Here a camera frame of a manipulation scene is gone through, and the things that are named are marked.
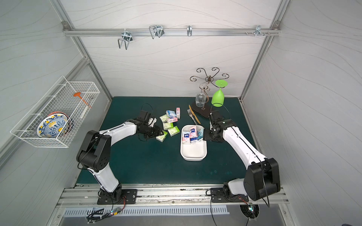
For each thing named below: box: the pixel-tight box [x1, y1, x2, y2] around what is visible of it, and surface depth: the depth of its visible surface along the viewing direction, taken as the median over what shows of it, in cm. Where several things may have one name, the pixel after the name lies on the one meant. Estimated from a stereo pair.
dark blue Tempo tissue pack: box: [189, 137, 199, 144], surface depth 92 cm
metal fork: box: [186, 108, 198, 125], surface depth 113 cm
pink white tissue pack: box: [167, 117, 179, 124], surface depth 103 cm
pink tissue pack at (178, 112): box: [176, 107, 181, 120], surface depth 108 cm
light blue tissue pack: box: [165, 110, 177, 118], surface depth 107 cm
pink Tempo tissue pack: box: [189, 125, 198, 139], surface depth 92 cm
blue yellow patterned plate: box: [36, 113, 69, 138], surface depth 62 cm
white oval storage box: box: [180, 124, 207, 162], surface depth 93 cm
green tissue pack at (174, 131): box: [167, 125, 181, 137], surface depth 100 cm
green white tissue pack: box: [155, 129, 169, 143], surface depth 95 cm
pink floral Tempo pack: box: [181, 130, 191, 145], surface depth 92 cm
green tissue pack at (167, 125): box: [163, 122, 174, 131], surface depth 103 cm
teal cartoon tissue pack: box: [197, 128, 205, 141], surface depth 93 cm
